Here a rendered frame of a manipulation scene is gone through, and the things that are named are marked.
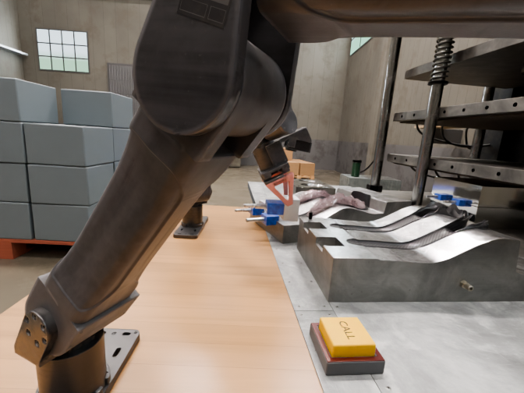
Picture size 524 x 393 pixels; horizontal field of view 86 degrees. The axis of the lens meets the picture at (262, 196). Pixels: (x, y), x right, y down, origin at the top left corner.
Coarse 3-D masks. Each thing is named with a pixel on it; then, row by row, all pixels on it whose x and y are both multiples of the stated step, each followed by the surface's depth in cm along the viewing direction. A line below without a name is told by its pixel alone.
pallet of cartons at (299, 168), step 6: (288, 150) 780; (288, 156) 783; (294, 162) 731; (300, 162) 744; (306, 162) 757; (294, 168) 731; (300, 168) 733; (306, 168) 738; (312, 168) 742; (294, 174) 734; (300, 174) 736; (306, 174) 741; (312, 174) 745
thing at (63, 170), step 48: (0, 96) 203; (48, 96) 236; (96, 96) 248; (0, 144) 210; (48, 144) 212; (96, 144) 228; (0, 192) 218; (48, 192) 219; (96, 192) 232; (0, 240) 225; (48, 240) 228
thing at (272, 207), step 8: (272, 200) 69; (280, 200) 70; (296, 200) 67; (264, 208) 68; (272, 208) 67; (280, 208) 67; (288, 208) 67; (296, 208) 67; (280, 216) 71; (288, 216) 67; (296, 216) 68
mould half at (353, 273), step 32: (352, 224) 75; (384, 224) 75; (416, 224) 69; (320, 256) 58; (352, 256) 53; (384, 256) 55; (416, 256) 57; (448, 256) 55; (480, 256) 55; (512, 256) 56; (320, 288) 57; (352, 288) 53; (384, 288) 54; (416, 288) 55; (448, 288) 56; (480, 288) 56; (512, 288) 57
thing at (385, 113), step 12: (396, 48) 168; (396, 60) 170; (396, 72) 172; (384, 84) 175; (384, 96) 175; (492, 96) 181; (384, 108) 176; (384, 120) 177; (384, 132) 178; (480, 132) 186; (384, 144) 180; (480, 144) 187; (372, 168) 187; (372, 180) 186
